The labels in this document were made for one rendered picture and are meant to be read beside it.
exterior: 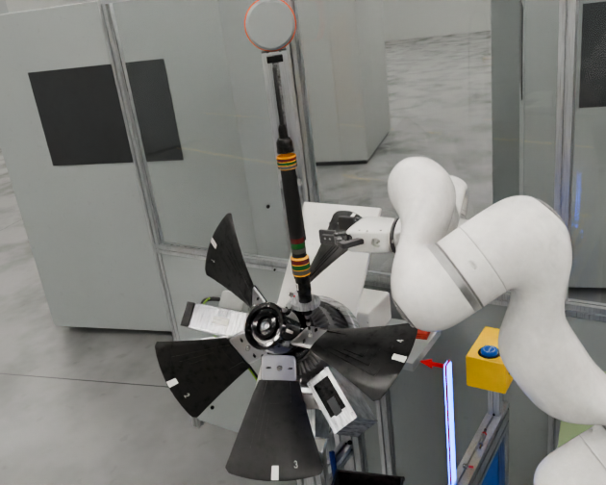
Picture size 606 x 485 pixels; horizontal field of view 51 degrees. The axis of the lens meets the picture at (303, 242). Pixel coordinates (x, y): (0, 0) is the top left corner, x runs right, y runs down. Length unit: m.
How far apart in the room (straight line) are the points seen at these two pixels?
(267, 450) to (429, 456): 1.16
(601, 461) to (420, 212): 0.43
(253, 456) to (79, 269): 2.94
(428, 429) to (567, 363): 1.68
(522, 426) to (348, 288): 0.88
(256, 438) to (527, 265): 0.92
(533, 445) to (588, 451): 1.39
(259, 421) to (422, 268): 0.85
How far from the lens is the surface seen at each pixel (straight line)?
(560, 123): 1.88
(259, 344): 1.55
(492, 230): 0.79
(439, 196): 0.86
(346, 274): 1.80
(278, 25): 2.04
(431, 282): 0.78
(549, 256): 0.81
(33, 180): 4.26
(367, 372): 1.43
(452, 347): 2.27
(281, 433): 1.56
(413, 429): 2.56
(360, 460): 2.20
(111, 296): 4.28
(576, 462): 1.01
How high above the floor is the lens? 1.96
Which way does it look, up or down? 21 degrees down
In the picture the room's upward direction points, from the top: 7 degrees counter-clockwise
